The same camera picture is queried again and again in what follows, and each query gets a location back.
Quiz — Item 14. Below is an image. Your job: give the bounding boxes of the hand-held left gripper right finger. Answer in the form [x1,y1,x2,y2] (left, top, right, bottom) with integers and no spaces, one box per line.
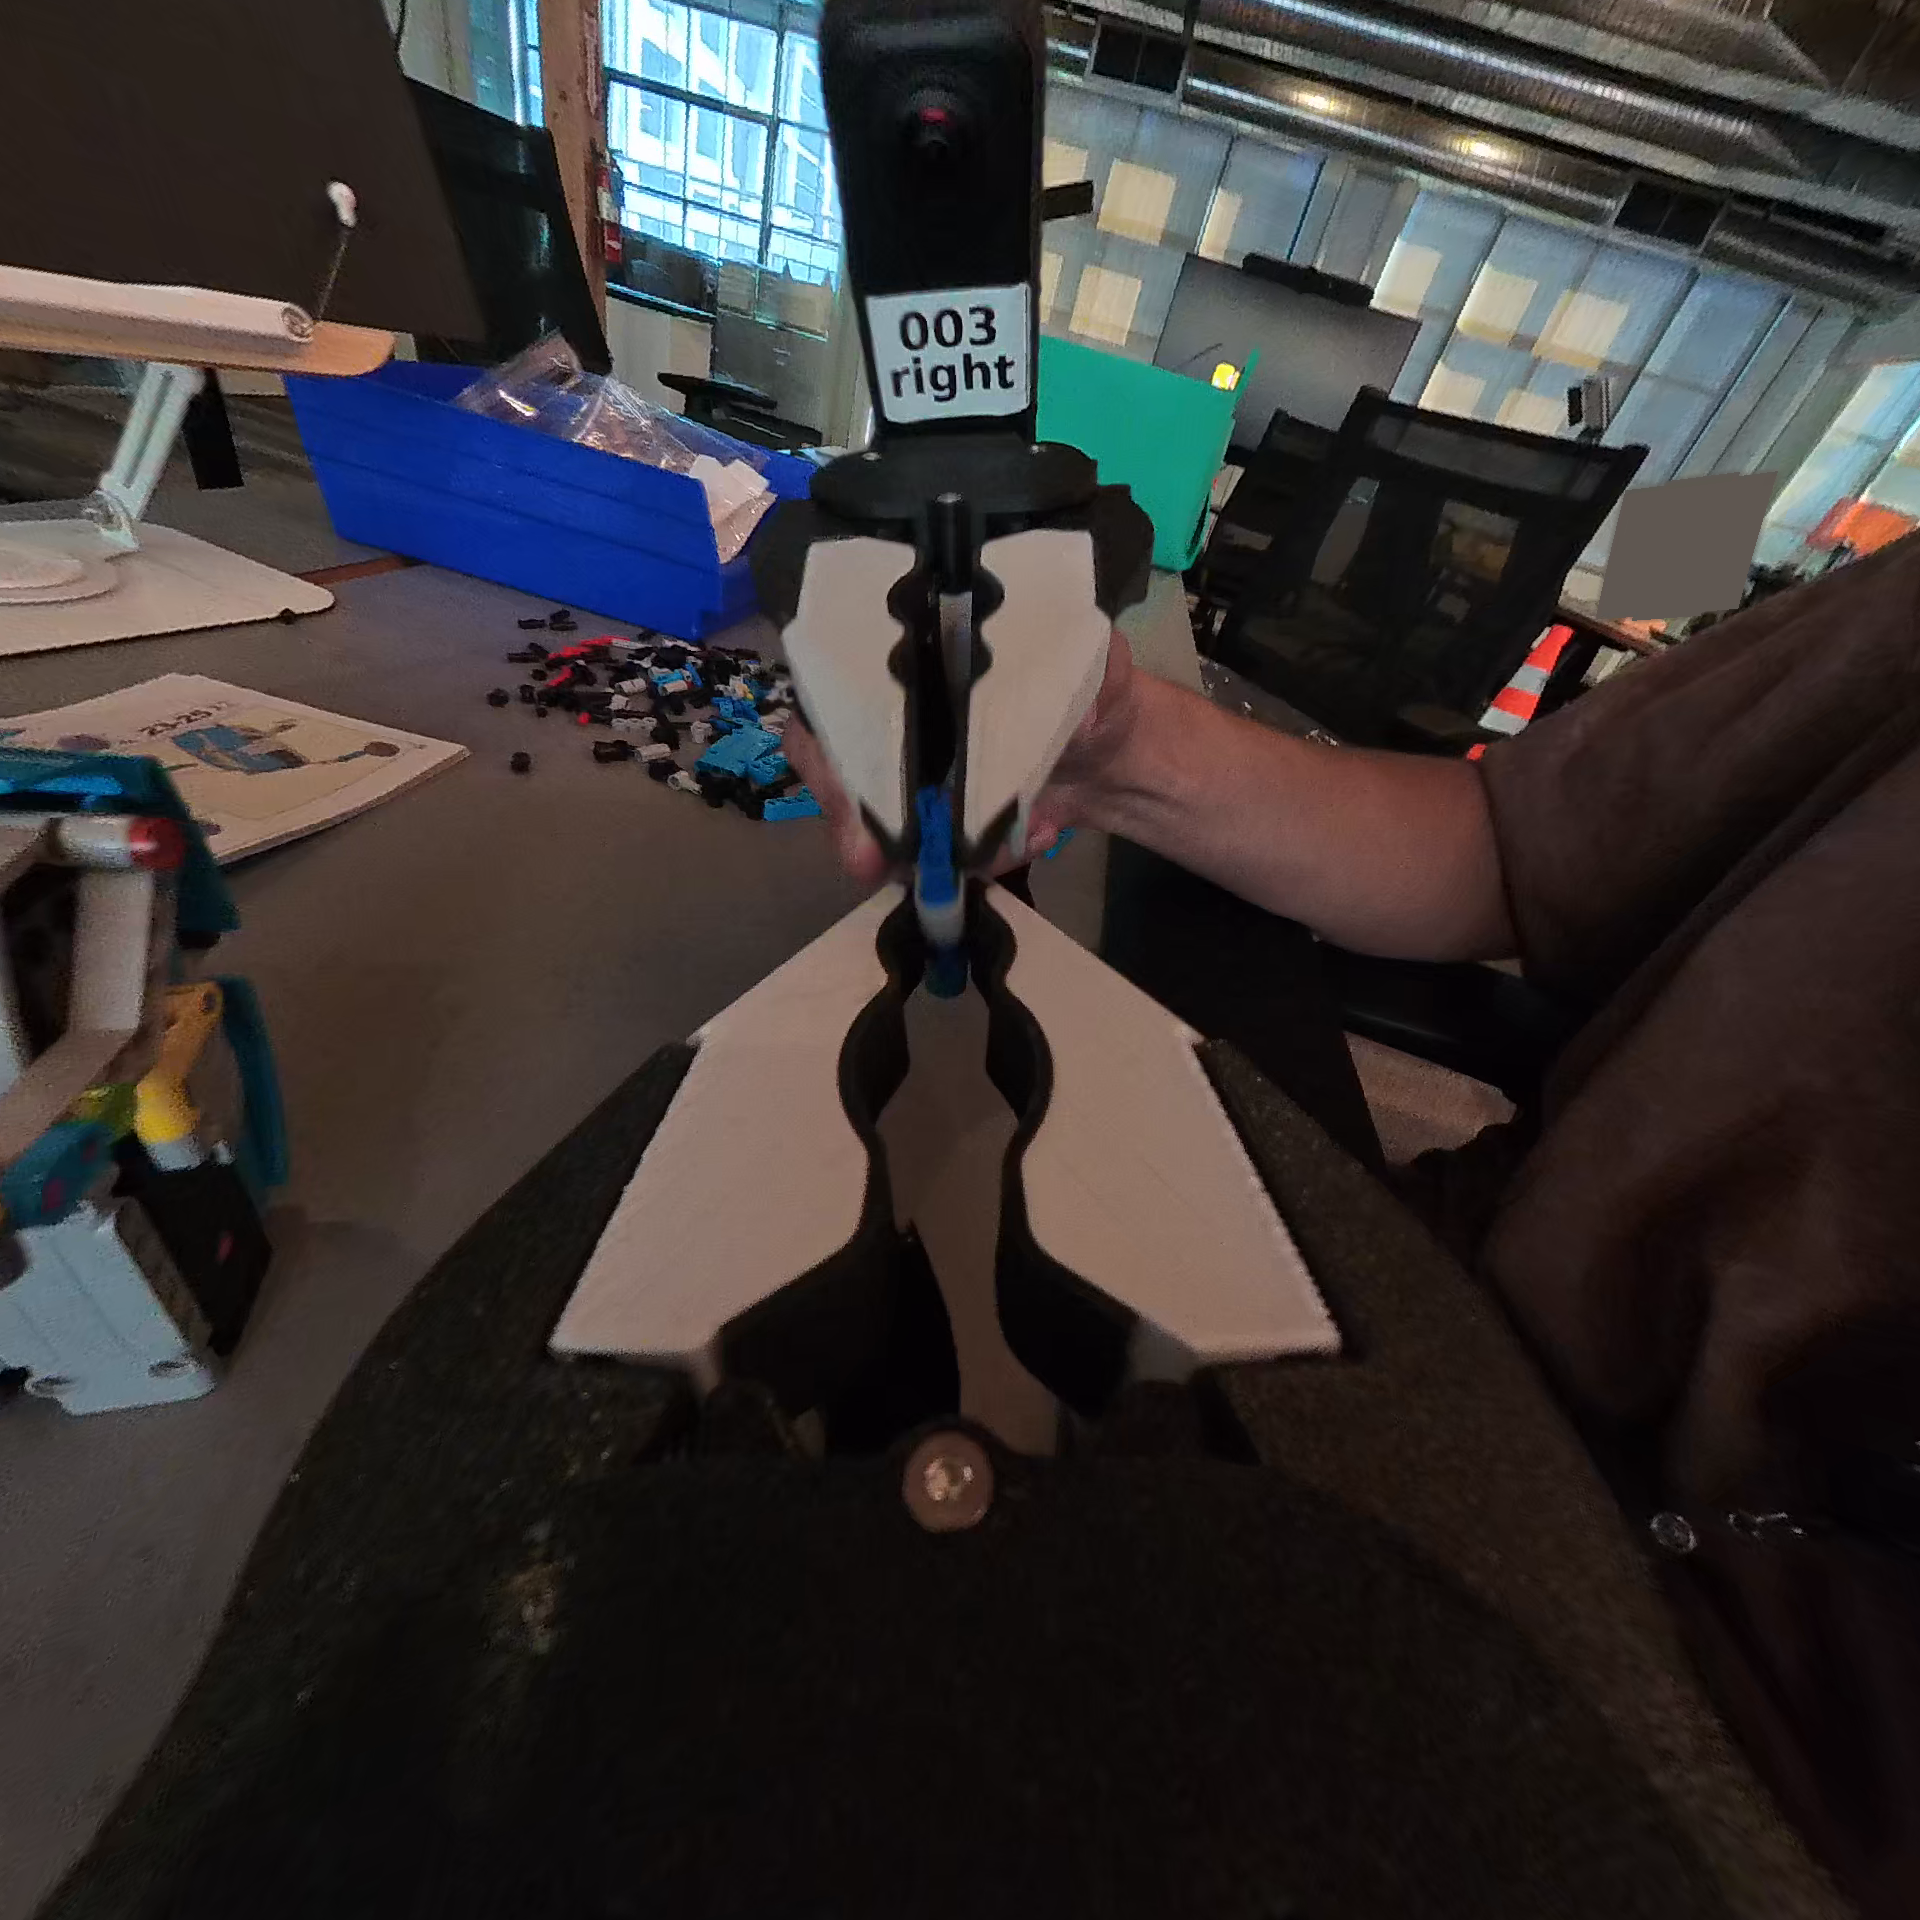
[972,881,1345,1382]

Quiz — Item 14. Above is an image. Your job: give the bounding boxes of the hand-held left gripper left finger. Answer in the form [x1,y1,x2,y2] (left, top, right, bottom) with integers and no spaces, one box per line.
[549,876,932,1367]

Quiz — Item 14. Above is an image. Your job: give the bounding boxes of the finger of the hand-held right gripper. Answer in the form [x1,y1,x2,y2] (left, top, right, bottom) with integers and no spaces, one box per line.
[781,536,921,867]
[956,531,1118,876]

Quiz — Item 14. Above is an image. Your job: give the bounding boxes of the pile of toy brick parts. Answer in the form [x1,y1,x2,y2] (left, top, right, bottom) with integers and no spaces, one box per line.
[487,606,830,827]

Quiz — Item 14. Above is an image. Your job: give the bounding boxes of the toy brick robot model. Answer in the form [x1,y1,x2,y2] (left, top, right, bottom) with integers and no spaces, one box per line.
[0,749,295,1420]

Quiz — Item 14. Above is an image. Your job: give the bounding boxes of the person's right forearm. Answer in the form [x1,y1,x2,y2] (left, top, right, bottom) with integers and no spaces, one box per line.
[1146,659,1520,965]

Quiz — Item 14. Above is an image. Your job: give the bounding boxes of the person's right hand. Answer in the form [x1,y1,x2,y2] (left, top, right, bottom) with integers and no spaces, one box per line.
[785,642,1177,894]

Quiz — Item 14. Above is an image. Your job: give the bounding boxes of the large grid window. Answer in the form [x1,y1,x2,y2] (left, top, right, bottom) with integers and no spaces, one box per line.
[601,0,843,294]

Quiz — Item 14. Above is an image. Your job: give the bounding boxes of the teal storage bin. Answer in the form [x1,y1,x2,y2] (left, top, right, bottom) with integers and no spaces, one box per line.
[1034,332,1263,576]

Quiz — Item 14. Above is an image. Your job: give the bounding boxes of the black office chair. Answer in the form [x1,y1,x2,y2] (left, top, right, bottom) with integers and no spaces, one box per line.
[657,371,783,451]
[1185,386,1653,752]

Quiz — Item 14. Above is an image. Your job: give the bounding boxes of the clear plastic bags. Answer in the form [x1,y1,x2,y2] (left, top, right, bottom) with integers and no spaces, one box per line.
[450,348,783,563]

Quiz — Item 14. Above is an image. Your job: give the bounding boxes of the blue storage bin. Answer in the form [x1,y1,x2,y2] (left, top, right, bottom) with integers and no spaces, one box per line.
[282,360,821,643]

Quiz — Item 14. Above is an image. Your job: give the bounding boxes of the orange striped traffic cone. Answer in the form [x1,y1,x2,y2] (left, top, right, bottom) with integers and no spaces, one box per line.
[1467,621,1579,762]

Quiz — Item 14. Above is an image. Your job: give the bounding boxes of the instruction booklet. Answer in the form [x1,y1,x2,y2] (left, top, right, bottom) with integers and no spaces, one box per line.
[0,672,472,870]

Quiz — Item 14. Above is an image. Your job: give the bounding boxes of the person's brown shirt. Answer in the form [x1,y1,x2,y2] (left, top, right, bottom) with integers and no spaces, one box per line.
[1394,531,1920,1920]

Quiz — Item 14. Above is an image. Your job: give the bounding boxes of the black screen panel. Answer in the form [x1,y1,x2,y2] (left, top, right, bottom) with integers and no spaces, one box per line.
[0,0,491,348]

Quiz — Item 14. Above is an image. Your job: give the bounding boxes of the white tablet stand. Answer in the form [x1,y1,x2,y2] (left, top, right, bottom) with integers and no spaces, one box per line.
[0,261,400,657]

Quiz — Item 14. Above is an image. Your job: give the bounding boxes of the black wall monitor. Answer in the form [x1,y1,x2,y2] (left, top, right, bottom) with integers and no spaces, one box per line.
[1155,252,1424,451]

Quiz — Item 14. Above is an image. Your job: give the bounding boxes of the silver air duct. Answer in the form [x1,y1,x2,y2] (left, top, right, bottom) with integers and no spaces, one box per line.
[1050,0,1920,241]

